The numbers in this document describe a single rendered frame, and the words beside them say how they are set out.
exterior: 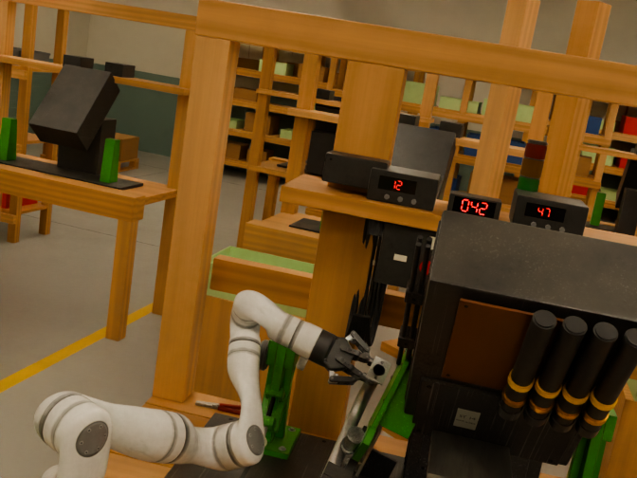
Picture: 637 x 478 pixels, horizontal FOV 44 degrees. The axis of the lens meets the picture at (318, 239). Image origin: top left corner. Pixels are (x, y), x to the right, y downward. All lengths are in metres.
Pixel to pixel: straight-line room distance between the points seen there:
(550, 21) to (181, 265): 9.87
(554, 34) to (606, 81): 9.66
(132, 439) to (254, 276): 0.84
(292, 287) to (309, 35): 0.66
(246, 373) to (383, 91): 0.75
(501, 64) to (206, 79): 0.72
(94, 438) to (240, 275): 0.96
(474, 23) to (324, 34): 9.75
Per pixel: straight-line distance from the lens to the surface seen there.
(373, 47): 1.94
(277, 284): 2.14
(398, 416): 1.71
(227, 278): 2.17
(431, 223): 1.84
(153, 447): 1.44
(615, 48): 11.63
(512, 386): 1.46
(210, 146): 2.04
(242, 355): 1.70
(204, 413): 2.19
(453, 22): 11.70
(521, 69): 1.93
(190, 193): 2.07
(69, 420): 1.29
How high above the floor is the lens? 1.83
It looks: 12 degrees down
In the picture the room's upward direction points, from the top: 9 degrees clockwise
